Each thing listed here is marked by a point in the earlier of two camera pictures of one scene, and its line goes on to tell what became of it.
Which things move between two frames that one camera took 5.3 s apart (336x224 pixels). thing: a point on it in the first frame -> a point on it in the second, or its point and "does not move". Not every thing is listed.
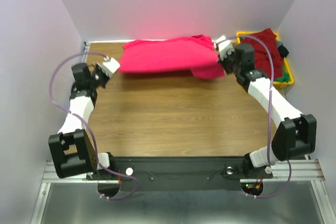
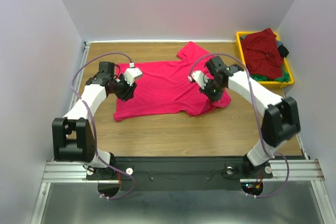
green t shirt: [286, 78] does not move
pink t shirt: [195, 54] -> [164, 87]
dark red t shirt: [261, 58] does not move
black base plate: [179, 173] does not move
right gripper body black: [229, 63] -> [213, 89]
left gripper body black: [99, 78] -> [122, 89]
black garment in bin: [283, 51] does not move
